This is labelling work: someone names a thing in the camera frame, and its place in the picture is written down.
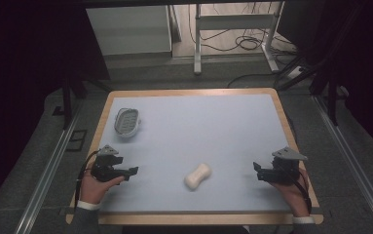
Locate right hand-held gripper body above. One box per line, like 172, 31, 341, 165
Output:
261, 146, 309, 187

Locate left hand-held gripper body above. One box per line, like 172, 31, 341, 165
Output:
91, 144, 125, 183

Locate grey soap dish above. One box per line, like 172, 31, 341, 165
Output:
113, 107, 142, 139

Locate white soap bar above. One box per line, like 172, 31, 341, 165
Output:
183, 162, 213, 191

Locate person's left hand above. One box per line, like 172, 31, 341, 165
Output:
79, 165, 126, 207

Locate person's right hand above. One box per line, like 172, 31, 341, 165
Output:
271, 167, 311, 218

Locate light grey table mat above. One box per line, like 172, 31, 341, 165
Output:
97, 94, 293, 215

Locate black stand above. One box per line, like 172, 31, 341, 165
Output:
276, 55, 351, 127
60, 72, 112, 131

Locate white power strip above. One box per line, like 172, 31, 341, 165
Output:
286, 65, 306, 81

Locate white cabinet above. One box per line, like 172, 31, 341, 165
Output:
85, 4, 173, 57

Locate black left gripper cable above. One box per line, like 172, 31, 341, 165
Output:
74, 149, 101, 209

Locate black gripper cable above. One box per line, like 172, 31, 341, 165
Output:
74, 149, 101, 209
280, 162, 313, 215

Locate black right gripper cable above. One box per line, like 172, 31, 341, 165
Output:
280, 162, 313, 215

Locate black floor frame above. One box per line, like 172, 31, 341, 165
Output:
65, 129, 89, 152

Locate metal floor rail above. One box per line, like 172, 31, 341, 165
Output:
13, 106, 85, 234
313, 95, 373, 234

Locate black floor cables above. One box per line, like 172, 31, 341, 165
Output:
187, 2, 300, 90

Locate white metal desk frame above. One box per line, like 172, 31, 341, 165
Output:
193, 1, 286, 76

